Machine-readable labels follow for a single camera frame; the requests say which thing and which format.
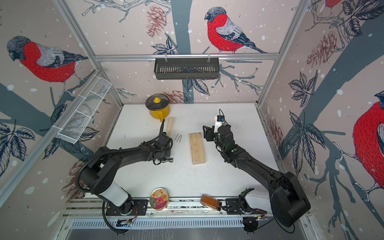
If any black hanging wire basket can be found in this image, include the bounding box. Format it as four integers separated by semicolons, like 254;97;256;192
154;58;220;80

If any pale wooden block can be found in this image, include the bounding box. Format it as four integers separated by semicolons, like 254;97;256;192
189;133;206;165

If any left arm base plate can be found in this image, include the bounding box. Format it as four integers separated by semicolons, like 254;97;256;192
105;199;149;217

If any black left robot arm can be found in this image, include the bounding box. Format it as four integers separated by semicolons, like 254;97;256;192
75;132;173;215

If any brown leather case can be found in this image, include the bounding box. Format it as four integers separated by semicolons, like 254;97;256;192
200;195;222;211

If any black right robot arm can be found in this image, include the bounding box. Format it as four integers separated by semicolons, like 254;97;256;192
203;125;311;227

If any wooden handle claw hammer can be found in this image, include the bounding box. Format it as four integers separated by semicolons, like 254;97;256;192
162;117;175;163

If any white wire mesh shelf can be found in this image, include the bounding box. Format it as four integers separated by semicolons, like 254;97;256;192
56;76;112;144

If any yellow pot with lid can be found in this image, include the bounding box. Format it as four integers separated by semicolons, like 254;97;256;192
145;94;171;122

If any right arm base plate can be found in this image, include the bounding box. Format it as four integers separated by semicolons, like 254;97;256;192
221;198;267;215

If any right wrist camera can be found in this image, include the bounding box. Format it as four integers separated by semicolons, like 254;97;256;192
215;115;227;129

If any round colourful tin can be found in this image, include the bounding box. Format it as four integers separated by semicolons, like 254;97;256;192
150;188;170;211

